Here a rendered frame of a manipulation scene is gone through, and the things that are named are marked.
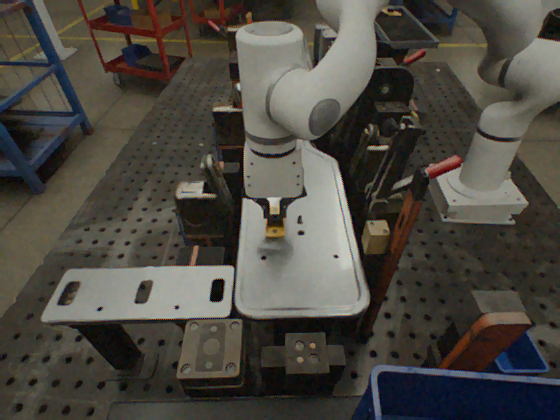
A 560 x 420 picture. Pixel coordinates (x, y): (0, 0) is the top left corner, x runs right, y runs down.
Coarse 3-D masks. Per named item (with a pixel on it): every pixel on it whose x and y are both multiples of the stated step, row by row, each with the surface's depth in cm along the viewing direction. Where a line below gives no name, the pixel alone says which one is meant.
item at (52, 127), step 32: (0, 0) 211; (32, 0) 213; (0, 64) 239; (32, 64) 238; (0, 96) 218; (0, 128) 191; (32, 128) 247; (64, 128) 245; (0, 160) 222; (32, 160) 217
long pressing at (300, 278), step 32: (320, 160) 80; (320, 192) 72; (256, 224) 65; (288, 224) 65; (320, 224) 65; (352, 224) 65; (256, 256) 59; (288, 256) 59; (320, 256) 59; (352, 256) 59; (256, 288) 55; (288, 288) 55; (320, 288) 55; (352, 288) 55; (256, 320) 52
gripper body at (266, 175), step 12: (300, 144) 53; (252, 156) 52; (264, 156) 50; (276, 156) 50; (288, 156) 52; (300, 156) 53; (252, 168) 53; (264, 168) 53; (276, 168) 53; (288, 168) 53; (300, 168) 54; (252, 180) 55; (264, 180) 55; (276, 180) 55; (288, 180) 55; (300, 180) 55; (252, 192) 57; (264, 192) 57; (276, 192) 57; (288, 192) 57; (300, 192) 57
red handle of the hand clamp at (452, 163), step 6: (456, 156) 55; (438, 162) 57; (444, 162) 56; (450, 162) 55; (456, 162) 55; (462, 162) 56; (426, 168) 57; (432, 168) 57; (438, 168) 56; (444, 168) 56; (450, 168) 56; (432, 174) 57; (438, 174) 57; (402, 180) 59; (408, 180) 59; (396, 186) 59; (402, 186) 59; (408, 186) 59; (390, 192) 60; (396, 192) 60; (372, 198) 61
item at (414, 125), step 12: (408, 120) 51; (384, 132) 51; (396, 132) 52; (408, 132) 50; (420, 132) 50; (396, 144) 55; (408, 144) 51; (384, 156) 57; (396, 156) 53; (384, 168) 58; (396, 168) 55; (384, 180) 56; (396, 180) 56; (372, 192) 62; (384, 192) 58
